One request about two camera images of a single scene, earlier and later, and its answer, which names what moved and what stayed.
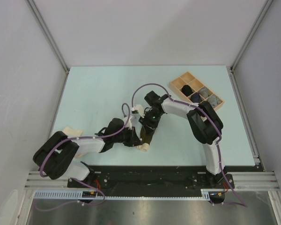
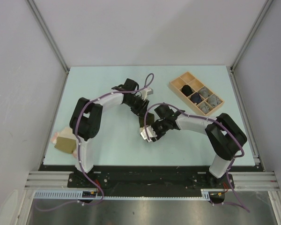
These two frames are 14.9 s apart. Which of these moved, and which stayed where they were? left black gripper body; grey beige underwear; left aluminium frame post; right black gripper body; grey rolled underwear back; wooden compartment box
Moved: left black gripper body; right black gripper body
Stayed: left aluminium frame post; wooden compartment box; grey rolled underwear back; grey beige underwear
